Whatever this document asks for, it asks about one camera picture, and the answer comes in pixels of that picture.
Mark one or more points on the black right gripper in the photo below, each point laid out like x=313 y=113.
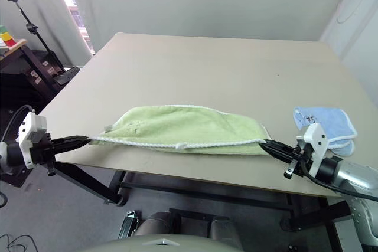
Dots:
x=299 y=157

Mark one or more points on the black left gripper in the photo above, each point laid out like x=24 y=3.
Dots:
x=41 y=150

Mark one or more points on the green towel with white trim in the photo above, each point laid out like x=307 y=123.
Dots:
x=183 y=129

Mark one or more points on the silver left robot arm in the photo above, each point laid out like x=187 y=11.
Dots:
x=11 y=155

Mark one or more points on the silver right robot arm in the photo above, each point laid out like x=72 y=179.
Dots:
x=354 y=178

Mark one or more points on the blue folded towel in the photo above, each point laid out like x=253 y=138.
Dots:
x=330 y=122

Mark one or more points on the dark cabinet with labels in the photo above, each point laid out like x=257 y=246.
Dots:
x=29 y=72

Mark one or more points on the dark rounded shape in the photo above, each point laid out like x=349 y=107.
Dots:
x=226 y=229
x=158 y=223

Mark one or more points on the wooden side desk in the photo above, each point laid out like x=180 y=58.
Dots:
x=13 y=47

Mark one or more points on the black tripod with phone holder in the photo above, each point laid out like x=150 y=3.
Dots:
x=35 y=32

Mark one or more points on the stack of coloured blocks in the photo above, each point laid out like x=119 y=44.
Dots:
x=6 y=36

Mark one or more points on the window with bright daylight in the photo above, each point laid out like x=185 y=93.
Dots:
x=72 y=7

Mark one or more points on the grey-green rounded robot torso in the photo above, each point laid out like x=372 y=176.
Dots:
x=165 y=243

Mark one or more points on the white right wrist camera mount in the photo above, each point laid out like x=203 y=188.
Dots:
x=316 y=140

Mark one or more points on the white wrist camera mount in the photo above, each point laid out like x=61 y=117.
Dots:
x=316 y=140
x=29 y=129

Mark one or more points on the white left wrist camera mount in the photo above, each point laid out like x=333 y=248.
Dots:
x=29 y=129

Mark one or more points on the black metal table frame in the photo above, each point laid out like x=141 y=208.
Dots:
x=88 y=184

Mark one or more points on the chrome metal bracket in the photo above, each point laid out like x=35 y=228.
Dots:
x=128 y=224

